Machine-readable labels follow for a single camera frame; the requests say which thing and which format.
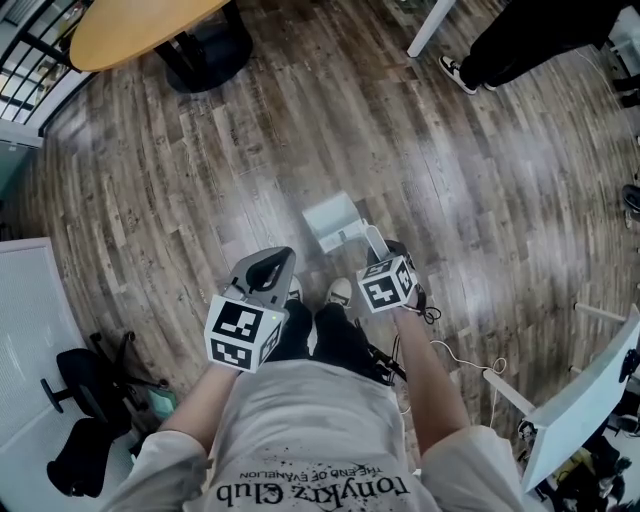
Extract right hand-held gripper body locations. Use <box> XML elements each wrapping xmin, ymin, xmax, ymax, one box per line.
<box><xmin>355</xmin><ymin>255</ymin><xmax>419</xmax><ymax>315</ymax></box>

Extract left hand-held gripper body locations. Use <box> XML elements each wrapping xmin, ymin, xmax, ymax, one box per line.
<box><xmin>203</xmin><ymin>287</ymin><xmax>290</xmax><ymax>375</ymax></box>

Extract white dustpan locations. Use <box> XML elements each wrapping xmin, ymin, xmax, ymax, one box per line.
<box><xmin>301</xmin><ymin>190</ymin><xmax>392</xmax><ymax>262</ymax></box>

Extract person's right forearm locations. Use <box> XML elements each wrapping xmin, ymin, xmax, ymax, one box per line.
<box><xmin>392</xmin><ymin>307</ymin><xmax>471</xmax><ymax>459</ymax></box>

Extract person's left forearm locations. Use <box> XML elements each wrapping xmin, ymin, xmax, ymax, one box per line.
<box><xmin>159</xmin><ymin>362</ymin><xmax>241</xmax><ymax>454</ymax></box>

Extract person's right cream shoe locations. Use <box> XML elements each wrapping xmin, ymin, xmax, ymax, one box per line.
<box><xmin>324</xmin><ymin>278</ymin><xmax>354</xmax><ymax>307</ymax></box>

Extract person's black trousers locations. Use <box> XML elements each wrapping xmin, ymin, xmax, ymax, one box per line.
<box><xmin>259</xmin><ymin>298</ymin><xmax>396</xmax><ymax>381</ymax></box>

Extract teal plastic container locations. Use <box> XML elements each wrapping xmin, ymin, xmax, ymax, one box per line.
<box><xmin>147</xmin><ymin>388</ymin><xmax>176</xmax><ymax>421</ymax></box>

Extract person's white printed shirt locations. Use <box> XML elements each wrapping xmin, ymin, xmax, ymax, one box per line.
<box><xmin>99</xmin><ymin>359</ymin><xmax>546</xmax><ymax>512</ymax></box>

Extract black office chair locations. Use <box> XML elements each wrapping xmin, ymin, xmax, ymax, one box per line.
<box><xmin>39</xmin><ymin>330</ymin><xmax>169</xmax><ymax>499</ymax></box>

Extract rectangular wooden white-legged table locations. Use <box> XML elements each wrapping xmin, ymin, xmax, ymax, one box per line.
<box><xmin>406</xmin><ymin>0</ymin><xmax>459</xmax><ymax>59</ymax></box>

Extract white desk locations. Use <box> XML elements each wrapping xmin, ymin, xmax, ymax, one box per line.
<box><xmin>482</xmin><ymin>302</ymin><xmax>640</xmax><ymax>494</ymax></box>

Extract small black device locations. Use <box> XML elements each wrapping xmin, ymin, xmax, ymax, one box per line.
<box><xmin>619</xmin><ymin>349</ymin><xmax>640</xmax><ymax>384</ymax></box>

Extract round wooden table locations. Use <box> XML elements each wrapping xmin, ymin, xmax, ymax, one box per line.
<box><xmin>69</xmin><ymin>0</ymin><xmax>254</xmax><ymax>94</ymax></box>

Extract black metal railing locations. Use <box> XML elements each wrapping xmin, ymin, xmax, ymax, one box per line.
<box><xmin>0</xmin><ymin>0</ymin><xmax>96</xmax><ymax>136</ymax></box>

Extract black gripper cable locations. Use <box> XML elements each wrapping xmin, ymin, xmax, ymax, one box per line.
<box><xmin>414</xmin><ymin>284</ymin><xmax>442</xmax><ymax>324</ymax></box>

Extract black strap bundle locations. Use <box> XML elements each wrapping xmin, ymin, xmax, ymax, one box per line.
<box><xmin>354</xmin><ymin>319</ymin><xmax>409</xmax><ymax>386</ymax></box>

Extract white cable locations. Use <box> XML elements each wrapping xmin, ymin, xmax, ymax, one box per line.
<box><xmin>429</xmin><ymin>341</ymin><xmax>507</xmax><ymax>431</ymax></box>

